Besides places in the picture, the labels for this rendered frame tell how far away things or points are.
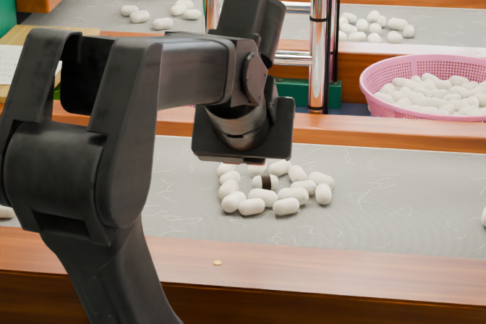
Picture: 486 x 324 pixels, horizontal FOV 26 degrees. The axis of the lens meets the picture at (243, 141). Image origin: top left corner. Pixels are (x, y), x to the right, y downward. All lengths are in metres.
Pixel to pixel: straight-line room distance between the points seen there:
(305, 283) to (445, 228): 0.24
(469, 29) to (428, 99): 0.38
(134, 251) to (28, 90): 0.14
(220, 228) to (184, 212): 0.06
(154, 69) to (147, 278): 0.18
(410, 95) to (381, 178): 0.30
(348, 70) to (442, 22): 0.31
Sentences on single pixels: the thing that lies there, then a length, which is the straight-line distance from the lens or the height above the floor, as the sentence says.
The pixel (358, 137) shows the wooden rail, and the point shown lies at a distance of 1.44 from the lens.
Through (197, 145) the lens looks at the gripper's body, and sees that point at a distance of 1.07.
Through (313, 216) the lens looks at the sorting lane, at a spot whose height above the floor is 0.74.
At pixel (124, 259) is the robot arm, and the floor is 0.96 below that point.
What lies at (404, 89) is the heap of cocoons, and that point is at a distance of 1.66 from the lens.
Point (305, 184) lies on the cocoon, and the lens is 1.30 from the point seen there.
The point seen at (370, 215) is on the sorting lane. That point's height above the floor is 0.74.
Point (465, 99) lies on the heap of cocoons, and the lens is 1.66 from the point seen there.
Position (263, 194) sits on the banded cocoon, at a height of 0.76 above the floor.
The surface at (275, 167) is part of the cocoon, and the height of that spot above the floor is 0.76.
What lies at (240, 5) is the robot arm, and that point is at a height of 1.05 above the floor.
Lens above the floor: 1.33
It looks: 24 degrees down
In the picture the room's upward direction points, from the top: straight up
